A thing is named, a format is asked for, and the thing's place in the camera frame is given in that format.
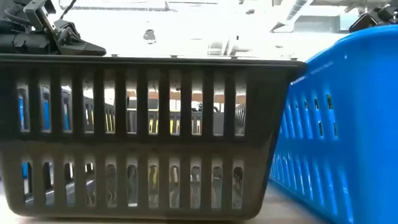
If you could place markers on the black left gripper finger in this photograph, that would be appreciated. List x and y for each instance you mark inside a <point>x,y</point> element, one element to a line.
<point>81,49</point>
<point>66,31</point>

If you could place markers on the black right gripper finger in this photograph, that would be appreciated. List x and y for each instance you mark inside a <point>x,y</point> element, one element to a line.
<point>362,23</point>

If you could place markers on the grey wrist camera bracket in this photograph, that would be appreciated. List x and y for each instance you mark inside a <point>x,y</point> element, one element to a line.
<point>37,12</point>

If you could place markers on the black plastic basket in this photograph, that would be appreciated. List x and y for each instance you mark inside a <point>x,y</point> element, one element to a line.
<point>186,146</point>

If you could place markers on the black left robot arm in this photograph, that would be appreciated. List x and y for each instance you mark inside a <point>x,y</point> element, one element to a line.
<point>9,18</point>

